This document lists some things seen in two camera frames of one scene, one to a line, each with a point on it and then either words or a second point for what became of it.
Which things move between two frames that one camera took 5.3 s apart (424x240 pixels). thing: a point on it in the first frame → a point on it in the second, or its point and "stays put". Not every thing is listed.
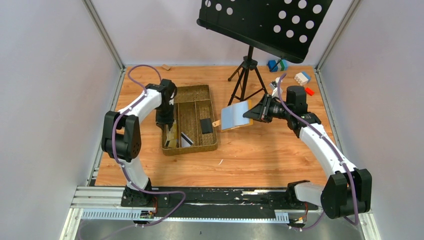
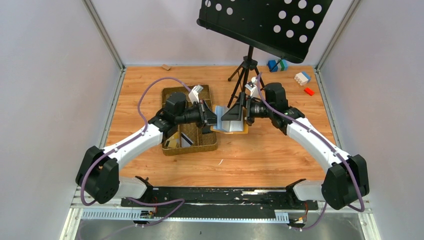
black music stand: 284,29 stays put
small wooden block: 165,66 stays put
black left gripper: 164,120 → 203,113
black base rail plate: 222,198 stays put
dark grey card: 206,126 stays put
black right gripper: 265,108 → 246,108
